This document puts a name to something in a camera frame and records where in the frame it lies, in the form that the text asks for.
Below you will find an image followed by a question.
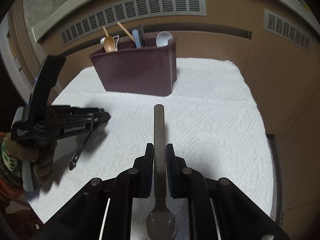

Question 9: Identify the white ceramic soup spoon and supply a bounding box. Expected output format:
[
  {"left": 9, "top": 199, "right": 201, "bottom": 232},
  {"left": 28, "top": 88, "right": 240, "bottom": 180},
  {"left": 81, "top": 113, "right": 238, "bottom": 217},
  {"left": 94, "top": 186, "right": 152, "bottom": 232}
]
[{"left": 156, "top": 31, "right": 173, "bottom": 47}]

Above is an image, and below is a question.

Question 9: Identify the gloved left hand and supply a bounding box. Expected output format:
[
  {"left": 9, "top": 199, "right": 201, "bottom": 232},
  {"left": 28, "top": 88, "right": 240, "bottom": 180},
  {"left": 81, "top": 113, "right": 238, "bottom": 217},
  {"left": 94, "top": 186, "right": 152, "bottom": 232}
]
[{"left": 1, "top": 132, "right": 57, "bottom": 186}]

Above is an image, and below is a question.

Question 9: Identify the light blue plastic utensil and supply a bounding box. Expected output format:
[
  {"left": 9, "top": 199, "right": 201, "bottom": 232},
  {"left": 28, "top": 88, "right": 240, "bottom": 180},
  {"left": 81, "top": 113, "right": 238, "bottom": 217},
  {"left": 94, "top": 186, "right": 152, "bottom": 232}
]
[{"left": 132, "top": 29, "right": 142, "bottom": 48}]

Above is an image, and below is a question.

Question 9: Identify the wooden spoon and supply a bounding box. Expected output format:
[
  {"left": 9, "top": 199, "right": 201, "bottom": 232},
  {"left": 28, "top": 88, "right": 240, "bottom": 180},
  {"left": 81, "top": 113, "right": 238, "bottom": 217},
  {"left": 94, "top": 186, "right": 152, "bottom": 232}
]
[{"left": 103, "top": 25, "right": 116, "bottom": 53}]

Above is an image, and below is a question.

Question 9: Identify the steel shovel-shaped spoon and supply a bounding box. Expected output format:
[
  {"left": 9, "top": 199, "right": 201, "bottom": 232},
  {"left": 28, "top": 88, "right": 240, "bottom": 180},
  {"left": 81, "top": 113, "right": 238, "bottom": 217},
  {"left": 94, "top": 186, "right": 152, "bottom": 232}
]
[{"left": 113, "top": 35, "right": 120, "bottom": 52}]

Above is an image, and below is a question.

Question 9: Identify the wooden chopstick utensil handle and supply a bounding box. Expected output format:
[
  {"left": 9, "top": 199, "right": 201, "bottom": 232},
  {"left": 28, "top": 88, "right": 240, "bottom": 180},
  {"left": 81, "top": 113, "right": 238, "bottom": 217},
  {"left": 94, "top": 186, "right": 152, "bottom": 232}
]
[{"left": 117, "top": 21, "right": 135, "bottom": 42}]

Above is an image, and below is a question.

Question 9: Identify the maroon plastic utensil caddy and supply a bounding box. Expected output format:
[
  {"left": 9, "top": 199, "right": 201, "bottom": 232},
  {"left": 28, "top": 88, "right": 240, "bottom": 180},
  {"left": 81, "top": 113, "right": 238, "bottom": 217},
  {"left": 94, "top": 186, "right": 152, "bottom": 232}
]
[{"left": 89, "top": 34, "right": 177, "bottom": 96}]

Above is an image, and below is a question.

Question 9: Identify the small grey vent grille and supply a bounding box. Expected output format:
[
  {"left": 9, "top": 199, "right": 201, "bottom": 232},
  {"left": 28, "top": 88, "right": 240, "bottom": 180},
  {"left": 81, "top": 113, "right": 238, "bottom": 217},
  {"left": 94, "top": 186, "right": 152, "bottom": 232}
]
[{"left": 263, "top": 9, "right": 311, "bottom": 53}]

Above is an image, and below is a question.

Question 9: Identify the long grey vent grille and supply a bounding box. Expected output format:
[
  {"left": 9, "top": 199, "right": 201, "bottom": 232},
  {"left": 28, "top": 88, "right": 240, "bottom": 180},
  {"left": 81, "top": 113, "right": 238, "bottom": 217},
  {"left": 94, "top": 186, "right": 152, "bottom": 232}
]
[{"left": 60, "top": 0, "right": 207, "bottom": 46}]

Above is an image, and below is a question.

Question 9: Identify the white textured table cloth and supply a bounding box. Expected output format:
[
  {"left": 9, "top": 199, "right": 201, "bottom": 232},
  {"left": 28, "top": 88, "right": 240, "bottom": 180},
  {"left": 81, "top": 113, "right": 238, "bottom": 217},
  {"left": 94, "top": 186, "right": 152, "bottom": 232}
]
[{"left": 30, "top": 59, "right": 274, "bottom": 221}]

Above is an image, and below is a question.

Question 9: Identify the small white round-top utensil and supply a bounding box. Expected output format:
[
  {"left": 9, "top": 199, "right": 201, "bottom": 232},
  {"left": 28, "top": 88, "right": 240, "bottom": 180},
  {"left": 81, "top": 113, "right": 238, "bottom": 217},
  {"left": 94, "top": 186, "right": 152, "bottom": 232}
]
[{"left": 100, "top": 37, "right": 106, "bottom": 48}]

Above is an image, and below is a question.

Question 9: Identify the black cutout-handle spoon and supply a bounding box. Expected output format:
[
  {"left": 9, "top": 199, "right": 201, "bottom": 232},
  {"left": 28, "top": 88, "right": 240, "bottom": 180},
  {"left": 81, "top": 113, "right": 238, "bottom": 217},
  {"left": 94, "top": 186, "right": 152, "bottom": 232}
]
[{"left": 69, "top": 131, "right": 93, "bottom": 171}]

